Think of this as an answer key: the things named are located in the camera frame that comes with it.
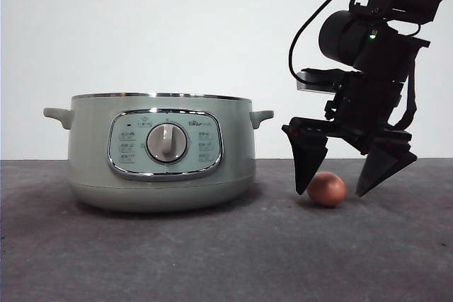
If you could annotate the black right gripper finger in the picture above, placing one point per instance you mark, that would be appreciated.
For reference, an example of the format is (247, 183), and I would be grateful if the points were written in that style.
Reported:
(306, 160)
(380, 165)

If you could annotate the brown egg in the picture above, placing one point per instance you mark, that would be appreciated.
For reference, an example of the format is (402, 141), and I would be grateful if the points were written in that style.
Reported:
(329, 190)

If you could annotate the pale green electric pot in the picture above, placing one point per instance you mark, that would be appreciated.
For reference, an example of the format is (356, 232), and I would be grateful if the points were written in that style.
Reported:
(92, 146)

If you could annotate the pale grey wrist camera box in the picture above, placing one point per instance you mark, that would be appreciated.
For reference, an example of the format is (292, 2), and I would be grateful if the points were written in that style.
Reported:
(310, 84)

